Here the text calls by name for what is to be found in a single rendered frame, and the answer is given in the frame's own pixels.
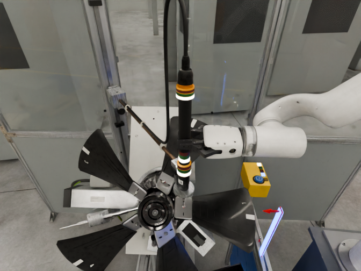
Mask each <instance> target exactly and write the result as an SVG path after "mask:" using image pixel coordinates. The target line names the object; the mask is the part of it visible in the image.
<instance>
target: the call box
mask: <svg viewBox="0 0 361 271"><path fill-rule="evenodd" d="M261 166H262V168H263V170H264V167H263V165H262V163H261ZM263 173H265V176H262V178H263V182H262V183H258V182H256V181H255V176H261V172H260V171H259V167H258V165H257V162H244V163H243V165H242V170H241V177H242V181H243V185H244V187H245V188H247V189H248V191H249V194H250V196H251V197H267V195H268V192H269V190H270V187H271V184H270V182H269V180H268V181H264V178H268V177H267V175H266V172H265V170H264V172H263Z"/></svg>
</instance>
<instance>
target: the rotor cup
mask: <svg viewBox="0 0 361 271"><path fill-rule="evenodd" d="M147 191H148V192H147V194H146V196H145V197H144V198H143V200H142V201H141V202H140V204H139V207H138V219H139V222H140V223H141V225H142V226H143V227H144V228H146V229H148V230H150V231H160V230H162V229H164V228H166V227H167V226H168V225H169V224H170V222H171V220H172V219H173V217H174V214H173V210H175V198H176V197H177V196H176V195H175V194H174V192H173V191H172V194H171V196H169V195H166V194H165V193H164V192H162V191H161V190H159V189H158V188H157V187H156V186H153V187H150V188H149V189H148V190H147ZM161 193H163V195H161ZM153 210H157V211H158V215H157V216H153V215H152V211H153Z"/></svg>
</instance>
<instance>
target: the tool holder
mask: <svg viewBox="0 0 361 271"><path fill-rule="evenodd" d="M176 160H178V158H176V159H173V160H171V165H172V167H171V171H172V172H173V173H174V182H175V184H174V190H173V192H174V194H175V195H176V196H177V197H180V198H188V197H190V196H192V195H193V193H194V185H193V183H192V182H190V181H189V189H188V190H187V191H181V190H180V189H179V183H178V174H177V164H176V163H175V161H176Z"/></svg>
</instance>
